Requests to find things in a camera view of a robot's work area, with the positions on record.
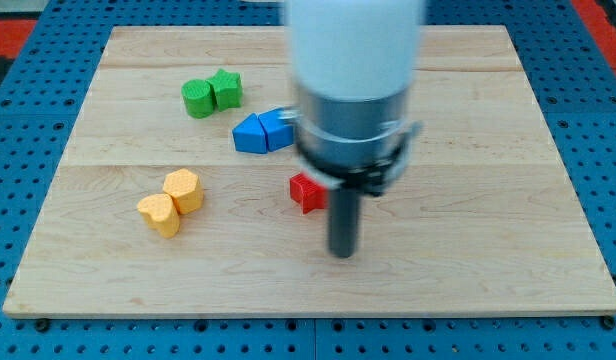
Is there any yellow hexagon block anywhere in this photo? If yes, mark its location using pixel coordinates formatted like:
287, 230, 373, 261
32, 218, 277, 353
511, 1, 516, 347
162, 168, 204, 214

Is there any green cylinder block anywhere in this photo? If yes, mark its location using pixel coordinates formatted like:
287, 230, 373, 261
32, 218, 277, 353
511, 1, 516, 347
181, 79, 215, 119

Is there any blue perforated base mat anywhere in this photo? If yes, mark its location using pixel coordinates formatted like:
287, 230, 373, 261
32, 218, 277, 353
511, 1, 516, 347
0, 0, 616, 359

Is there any blue cube block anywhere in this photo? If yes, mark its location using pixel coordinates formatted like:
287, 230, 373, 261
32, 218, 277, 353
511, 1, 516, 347
258, 108, 294, 152

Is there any green star block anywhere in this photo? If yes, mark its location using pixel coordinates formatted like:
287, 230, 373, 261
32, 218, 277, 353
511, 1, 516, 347
207, 69, 243, 111

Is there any yellow heart block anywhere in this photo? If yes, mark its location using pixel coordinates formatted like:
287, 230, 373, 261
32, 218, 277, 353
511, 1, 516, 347
136, 193, 180, 238

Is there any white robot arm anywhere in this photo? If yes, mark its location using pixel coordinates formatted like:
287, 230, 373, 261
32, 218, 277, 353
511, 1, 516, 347
283, 0, 427, 258

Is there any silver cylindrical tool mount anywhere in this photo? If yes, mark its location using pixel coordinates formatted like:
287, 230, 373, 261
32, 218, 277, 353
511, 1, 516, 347
282, 84, 422, 197

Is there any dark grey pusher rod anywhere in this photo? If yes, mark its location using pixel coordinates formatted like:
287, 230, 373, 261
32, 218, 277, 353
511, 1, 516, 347
328, 188, 361, 258

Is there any red star block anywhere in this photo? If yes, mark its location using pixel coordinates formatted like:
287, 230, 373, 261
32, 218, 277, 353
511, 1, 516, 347
289, 173, 328, 214

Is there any wooden board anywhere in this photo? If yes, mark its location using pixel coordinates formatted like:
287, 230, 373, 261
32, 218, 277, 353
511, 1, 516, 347
3, 26, 616, 319

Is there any blue triangle block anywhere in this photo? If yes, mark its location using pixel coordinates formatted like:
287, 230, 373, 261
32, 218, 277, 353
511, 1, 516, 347
232, 113, 268, 154

